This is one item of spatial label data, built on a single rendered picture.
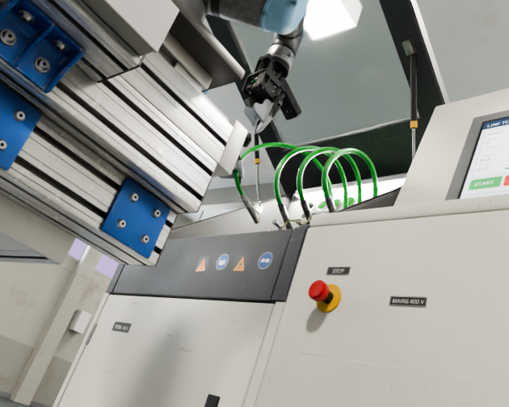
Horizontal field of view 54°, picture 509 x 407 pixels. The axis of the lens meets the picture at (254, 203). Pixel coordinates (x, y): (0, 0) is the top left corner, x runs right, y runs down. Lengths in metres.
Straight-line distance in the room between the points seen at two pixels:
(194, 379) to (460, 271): 0.55
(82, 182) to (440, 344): 0.53
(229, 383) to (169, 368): 0.20
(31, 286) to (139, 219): 9.32
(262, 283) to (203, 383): 0.22
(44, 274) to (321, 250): 9.31
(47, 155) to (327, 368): 0.52
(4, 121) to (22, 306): 9.38
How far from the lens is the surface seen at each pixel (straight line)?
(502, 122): 1.37
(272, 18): 0.87
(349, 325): 0.85
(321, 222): 0.99
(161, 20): 0.61
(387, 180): 1.70
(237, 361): 0.98
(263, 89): 1.29
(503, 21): 5.63
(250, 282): 1.04
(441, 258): 0.82
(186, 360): 1.10
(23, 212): 0.76
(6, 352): 10.01
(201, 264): 1.20
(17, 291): 9.94
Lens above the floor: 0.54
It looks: 25 degrees up
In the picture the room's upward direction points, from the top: 20 degrees clockwise
